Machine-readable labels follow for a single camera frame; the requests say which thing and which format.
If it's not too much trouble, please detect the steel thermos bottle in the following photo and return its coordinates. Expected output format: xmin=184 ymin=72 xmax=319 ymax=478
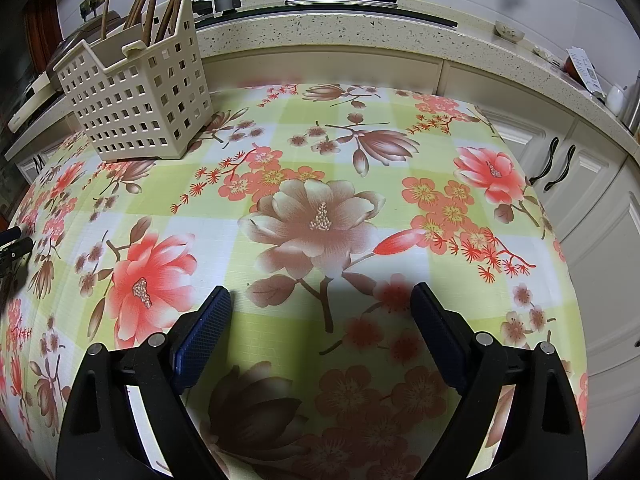
xmin=621 ymin=91 xmax=640 ymax=133

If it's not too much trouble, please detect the small ceramic bowl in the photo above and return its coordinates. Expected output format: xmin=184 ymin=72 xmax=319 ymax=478
xmin=495 ymin=20 xmax=526 ymax=43

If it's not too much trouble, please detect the cream perforated utensil basket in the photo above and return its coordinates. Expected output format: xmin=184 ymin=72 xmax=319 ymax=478
xmin=52 ymin=0 xmax=213 ymax=162

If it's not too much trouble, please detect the beige speckled countertop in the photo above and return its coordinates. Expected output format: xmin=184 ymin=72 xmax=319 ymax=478
xmin=5 ymin=0 xmax=640 ymax=161

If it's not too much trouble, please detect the silver rice cooker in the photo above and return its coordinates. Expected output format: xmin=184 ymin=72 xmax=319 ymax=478
xmin=52 ymin=10 xmax=126 ymax=68

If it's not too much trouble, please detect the black glass gas cooktop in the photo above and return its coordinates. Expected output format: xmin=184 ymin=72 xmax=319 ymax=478
xmin=192 ymin=0 xmax=458 ymax=28

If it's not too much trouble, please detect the small white jar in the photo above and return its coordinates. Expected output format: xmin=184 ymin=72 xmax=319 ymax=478
xmin=606 ymin=84 xmax=632 ymax=116

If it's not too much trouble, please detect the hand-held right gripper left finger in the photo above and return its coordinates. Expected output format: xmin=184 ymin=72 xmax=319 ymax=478
xmin=55 ymin=285 xmax=233 ymax=480

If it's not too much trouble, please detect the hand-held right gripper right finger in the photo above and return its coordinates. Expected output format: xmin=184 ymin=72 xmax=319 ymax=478
xmin=410 ymin=282 xmax=588 ymax=480

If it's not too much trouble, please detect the floral plastic tablecloth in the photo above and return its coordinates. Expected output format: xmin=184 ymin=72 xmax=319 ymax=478
xmin=0 ymin=82 xmax=591 ymax=480

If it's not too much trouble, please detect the white printed packet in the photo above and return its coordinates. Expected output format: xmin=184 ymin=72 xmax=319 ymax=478
xmin=565 ymin=46 xmax=606 ymax=96

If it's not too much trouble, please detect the red wooden glass door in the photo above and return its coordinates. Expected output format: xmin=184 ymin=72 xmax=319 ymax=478
xmin=25 ymin=0 xmax=61 ymax=66

